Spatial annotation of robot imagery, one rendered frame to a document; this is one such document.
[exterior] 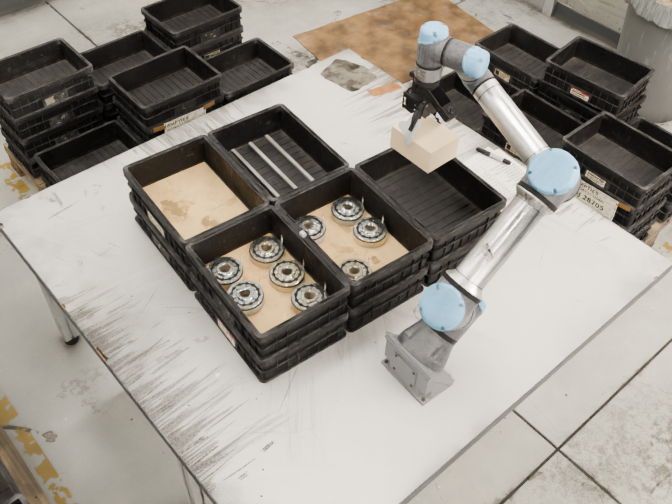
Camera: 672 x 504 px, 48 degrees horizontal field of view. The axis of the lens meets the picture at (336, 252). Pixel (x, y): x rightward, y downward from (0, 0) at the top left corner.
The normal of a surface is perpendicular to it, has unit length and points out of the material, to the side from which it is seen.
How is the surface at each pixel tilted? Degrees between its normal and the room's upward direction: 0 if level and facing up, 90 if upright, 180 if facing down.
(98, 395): 0
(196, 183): 0
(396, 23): 0
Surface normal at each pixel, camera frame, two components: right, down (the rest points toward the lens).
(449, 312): -0.44, 0.00
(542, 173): -0.27, -0.20
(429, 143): 0.03, -0.67
